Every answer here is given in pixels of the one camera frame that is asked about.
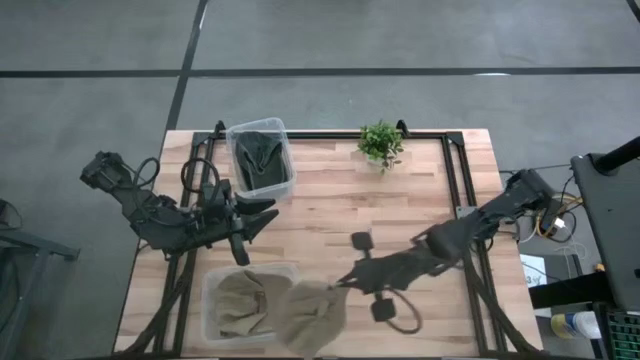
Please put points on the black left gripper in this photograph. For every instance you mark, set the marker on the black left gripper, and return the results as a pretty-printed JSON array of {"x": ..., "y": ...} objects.
[{"x": 217, "y": 215}]

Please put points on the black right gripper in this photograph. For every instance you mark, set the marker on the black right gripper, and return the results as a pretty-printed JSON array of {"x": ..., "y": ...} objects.
[{"x": 395, "y": 272}]

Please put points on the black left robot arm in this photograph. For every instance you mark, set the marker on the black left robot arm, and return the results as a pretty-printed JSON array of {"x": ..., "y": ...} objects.
[{"x": 150, "y": 215}]

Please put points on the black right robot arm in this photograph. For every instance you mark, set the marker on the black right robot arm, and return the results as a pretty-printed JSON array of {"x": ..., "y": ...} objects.
[{"x": 510, "y": 200}]

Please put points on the clear plastic bin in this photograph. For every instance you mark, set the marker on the clear plastic bin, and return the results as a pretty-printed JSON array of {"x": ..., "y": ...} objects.
[
  {"x": 260, "y": 125},
  {"x": 207, "y": 310}
]

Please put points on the silver mounting plate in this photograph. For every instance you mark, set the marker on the silver mounting plate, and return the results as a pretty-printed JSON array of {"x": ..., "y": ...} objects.
[{"x": 461, "y": 211}]

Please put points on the small green potted plant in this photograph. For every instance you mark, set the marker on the small green potted plant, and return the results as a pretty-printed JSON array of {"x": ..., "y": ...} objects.
[{"x": 381, "y": 142}]

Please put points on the white paper sheet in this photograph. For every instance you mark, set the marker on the white paper sheet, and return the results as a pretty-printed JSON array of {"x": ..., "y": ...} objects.
[{"x": 532, "y": 270}]

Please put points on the black shelf bar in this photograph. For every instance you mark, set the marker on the black shelf bar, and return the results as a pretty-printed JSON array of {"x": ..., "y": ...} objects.
[{"x": 570, "y": 290}]

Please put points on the grey metal stand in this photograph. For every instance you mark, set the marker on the grey metal stand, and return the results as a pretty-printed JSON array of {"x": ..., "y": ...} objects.
[{"x": 30, "y": 250}]

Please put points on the yellow and white spray bottle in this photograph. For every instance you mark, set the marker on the yellow and white spray bottle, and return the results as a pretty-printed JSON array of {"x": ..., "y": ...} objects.
[{"x": 575, "y": 325}]

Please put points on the grey metal case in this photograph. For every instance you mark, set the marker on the grey metal case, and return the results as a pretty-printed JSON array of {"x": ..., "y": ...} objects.
[{"x": 610, "y": 225}]

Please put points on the green backlit keyboard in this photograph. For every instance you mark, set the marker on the green backlit keyboard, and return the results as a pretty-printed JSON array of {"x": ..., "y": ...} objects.
[{"x": 624, "y": 336}]

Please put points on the black pole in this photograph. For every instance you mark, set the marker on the black pole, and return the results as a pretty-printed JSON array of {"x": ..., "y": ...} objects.
[{"x": 620, "y": 156}]

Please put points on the black aluminium table frame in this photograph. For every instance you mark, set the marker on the black aluminium table frame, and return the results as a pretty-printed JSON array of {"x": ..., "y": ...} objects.
[{"x": 325, "y": 135}]

